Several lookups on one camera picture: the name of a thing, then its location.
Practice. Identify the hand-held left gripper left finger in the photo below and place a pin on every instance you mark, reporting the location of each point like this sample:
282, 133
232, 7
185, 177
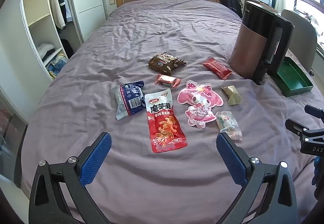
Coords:
97, 160

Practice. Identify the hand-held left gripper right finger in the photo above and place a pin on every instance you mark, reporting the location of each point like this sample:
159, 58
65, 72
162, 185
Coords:
231, 160

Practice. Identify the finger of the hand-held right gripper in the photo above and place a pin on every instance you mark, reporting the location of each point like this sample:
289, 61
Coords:
296, 126
315, 112

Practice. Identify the clear candy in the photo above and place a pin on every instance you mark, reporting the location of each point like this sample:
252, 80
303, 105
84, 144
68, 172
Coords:
227, 124

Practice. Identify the green tray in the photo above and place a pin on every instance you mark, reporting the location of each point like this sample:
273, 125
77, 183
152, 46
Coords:
291, 74

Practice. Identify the gold candy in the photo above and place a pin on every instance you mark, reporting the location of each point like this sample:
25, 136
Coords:
232, 96

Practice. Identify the blue and white snack bag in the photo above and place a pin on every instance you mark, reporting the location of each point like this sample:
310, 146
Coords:
130, 100

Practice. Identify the pink character-shaped snack packet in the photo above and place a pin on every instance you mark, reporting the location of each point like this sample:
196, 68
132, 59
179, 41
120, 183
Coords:
197, 97

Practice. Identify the tall red and white snack packet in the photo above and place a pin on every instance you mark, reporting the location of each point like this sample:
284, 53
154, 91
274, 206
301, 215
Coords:
164, 125

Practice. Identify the small red snack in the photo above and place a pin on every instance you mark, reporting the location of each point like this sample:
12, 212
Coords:
167, 80

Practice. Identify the brown snack bag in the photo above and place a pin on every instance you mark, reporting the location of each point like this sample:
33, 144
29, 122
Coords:
164, 62

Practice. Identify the person's right hand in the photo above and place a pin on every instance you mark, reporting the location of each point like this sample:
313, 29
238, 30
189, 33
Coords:
319, 170

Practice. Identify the grey office chair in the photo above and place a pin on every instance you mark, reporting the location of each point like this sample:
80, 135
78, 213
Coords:
303, 34

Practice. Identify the copper and black electric kettle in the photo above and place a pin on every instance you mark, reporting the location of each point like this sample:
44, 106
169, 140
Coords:
248, 44

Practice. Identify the pile of folded clothes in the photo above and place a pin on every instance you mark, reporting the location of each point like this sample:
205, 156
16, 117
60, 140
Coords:
48, 53

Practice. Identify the black backpack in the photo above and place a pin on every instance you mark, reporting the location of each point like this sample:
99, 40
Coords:
231, 2

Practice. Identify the white hanging jacket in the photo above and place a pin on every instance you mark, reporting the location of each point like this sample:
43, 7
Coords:
54, 3

